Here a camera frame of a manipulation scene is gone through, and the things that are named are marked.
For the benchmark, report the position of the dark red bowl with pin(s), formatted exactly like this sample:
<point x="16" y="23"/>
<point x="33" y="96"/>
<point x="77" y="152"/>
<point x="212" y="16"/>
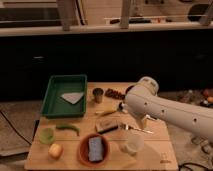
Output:
<point x="128" y="89"/>

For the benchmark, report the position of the green plastic cup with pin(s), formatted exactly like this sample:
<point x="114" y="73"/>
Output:
<point x="46" y="136"/>

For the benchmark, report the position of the orange bowl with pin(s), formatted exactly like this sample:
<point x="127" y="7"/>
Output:
<point x="83" y="151"/>

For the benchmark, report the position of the spice bottle rack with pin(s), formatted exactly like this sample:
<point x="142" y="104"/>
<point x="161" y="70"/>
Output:
<point x="206" y="146"/>

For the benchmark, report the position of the white cloth piece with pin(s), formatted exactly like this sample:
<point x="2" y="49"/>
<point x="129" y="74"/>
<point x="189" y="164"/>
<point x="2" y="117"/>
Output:
<point x="72" y="98"/>

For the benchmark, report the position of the green plastic tray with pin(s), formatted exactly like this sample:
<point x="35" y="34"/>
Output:
<point x="54" y="106"/>

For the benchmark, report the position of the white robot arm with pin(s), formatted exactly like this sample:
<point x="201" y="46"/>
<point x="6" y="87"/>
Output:
<point x="142" y="99"/>

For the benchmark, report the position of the yellow lemon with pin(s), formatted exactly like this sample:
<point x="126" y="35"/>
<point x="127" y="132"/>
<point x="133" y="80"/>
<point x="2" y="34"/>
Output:
<point x="55" y="151"/>

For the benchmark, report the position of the blue sponge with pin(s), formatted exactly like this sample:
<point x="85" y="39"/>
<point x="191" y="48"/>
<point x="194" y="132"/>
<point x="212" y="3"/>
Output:
<point x="95" y="149"/>

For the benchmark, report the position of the clear plastic cup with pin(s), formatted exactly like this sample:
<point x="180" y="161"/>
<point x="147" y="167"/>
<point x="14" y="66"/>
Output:
<point x="133" y="143"/>

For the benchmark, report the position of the green chili pepper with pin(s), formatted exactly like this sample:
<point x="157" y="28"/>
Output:
<point x="68" y="126"/>

